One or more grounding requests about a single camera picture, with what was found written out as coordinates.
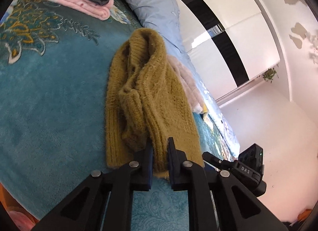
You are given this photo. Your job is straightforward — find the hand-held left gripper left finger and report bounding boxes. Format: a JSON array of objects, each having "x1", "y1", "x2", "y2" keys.
[{"x1": 31, "y1": 138, "x2": 154, "y2": 231}]

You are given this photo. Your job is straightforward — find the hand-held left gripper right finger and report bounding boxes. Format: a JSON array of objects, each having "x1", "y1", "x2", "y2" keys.
[{"x1": 167, "y1": 137, "x2": 289, "y2": 231}]

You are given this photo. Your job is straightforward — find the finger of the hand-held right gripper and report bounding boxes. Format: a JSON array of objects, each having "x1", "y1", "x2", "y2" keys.
[{"x1": 202, "y1": 151, "x2": 236, "y2": 172}]

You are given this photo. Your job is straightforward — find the olive green knit sweater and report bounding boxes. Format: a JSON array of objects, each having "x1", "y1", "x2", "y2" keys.
[{"x1": 104, "y1": 28, "x2": 205, "y2": 178}]

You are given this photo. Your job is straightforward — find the fluffy beige sweater yellow patches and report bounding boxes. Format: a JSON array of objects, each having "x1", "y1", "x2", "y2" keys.
[{"x1": 166, "y1": 55, "x2": 208, "y2": 122}]

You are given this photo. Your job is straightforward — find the orange object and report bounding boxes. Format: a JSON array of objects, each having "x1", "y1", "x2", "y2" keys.
[{"x1": 297, "y1": 209, "x2": 313, "y2": 223}]

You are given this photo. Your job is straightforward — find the small green plant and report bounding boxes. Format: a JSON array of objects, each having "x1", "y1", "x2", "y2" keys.
[{"x1": 262, "y1": 67, "x2": 279, "y2": 83}]

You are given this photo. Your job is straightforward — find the teal patterned bed blanket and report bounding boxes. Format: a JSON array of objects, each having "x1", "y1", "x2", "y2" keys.
[{"x1": 0, "y1": 0, "x2": 235, "y2": 231}]

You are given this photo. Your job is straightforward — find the white wardrobe with black stripe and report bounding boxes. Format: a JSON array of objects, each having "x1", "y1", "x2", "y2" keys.
[{"x1": 171, "y1": 0, "x2": 281, "y2": 102}]

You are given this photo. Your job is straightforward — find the pink floral cloth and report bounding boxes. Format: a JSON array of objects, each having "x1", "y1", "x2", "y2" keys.
[{"x1": 5, "y1": 204, "x2": 38, "y2": 229}]

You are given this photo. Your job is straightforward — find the light blue floral pillow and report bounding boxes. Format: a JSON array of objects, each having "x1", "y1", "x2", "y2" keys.
[{"x1": 120, "y1": 0, "x2": 240, "y2": 158}]

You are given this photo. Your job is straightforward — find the white flower wall sticker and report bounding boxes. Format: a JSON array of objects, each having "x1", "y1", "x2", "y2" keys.
[{"x1": 308, "y1": 35, "x2": 318, "y2": 65}]

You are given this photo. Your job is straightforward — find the wooden bed frame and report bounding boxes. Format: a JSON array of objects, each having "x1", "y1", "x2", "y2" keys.
[{"x1": 0, "y1": 183, "x2": 15, "y2": 209}]

